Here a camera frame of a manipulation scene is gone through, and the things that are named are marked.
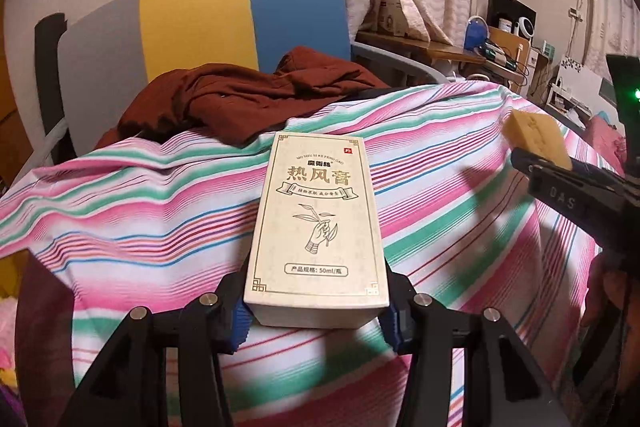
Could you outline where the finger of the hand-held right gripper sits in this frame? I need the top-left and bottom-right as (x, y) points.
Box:
(510, 147), (576, 188)
(570, 154), (627, 182)

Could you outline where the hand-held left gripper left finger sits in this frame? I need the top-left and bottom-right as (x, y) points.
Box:
(60, 274), (251, 427)

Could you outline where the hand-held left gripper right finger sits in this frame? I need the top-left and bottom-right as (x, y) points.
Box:
(379, 264), (571, 427)

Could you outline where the yellow sponge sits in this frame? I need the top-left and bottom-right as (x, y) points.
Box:
(501, 109), (573, 170)

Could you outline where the cream carton box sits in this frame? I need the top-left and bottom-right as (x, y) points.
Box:
(242, 131), (391, 330)

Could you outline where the person's right hand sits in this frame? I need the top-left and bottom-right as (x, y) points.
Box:
(582, 253), (625, 334)

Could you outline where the pink bedding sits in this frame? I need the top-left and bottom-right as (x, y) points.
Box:
(590, 114), (626, 168)

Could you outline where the white desk organizer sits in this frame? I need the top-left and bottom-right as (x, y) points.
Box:
(544, 56), (618, 120)

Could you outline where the wooden board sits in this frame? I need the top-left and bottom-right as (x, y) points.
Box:
(487, 26), (533, 72)

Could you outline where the striped tablecloth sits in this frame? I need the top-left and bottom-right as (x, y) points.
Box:
(0, 82), (626, 427)

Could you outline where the white round desk fan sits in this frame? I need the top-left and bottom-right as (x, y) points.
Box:
(510, 17), (535, 40)

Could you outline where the blue round appliance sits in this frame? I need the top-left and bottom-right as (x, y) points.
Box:
(462, 17), (493, 52)

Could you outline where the wooden desk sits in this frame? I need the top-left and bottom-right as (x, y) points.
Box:
(355, 29), (526, 82)

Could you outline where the dark open shelf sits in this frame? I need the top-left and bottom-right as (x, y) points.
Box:
(489, 0), (537, 32)

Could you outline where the cardboard box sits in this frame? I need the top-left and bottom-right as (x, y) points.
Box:
(377, 0), (413, 40)

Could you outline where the maroon cloth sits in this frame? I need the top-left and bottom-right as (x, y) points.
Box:
(97, 46), (393, 152)

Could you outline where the grey yellow blue chair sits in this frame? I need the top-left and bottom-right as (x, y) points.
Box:
(55, 0), (451, 168)

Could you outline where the black rolled mat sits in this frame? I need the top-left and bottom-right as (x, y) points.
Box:
(34, 13), (78, 165)

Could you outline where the white wall pipe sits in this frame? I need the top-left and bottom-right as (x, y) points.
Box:
(570, 0), (588, 58)

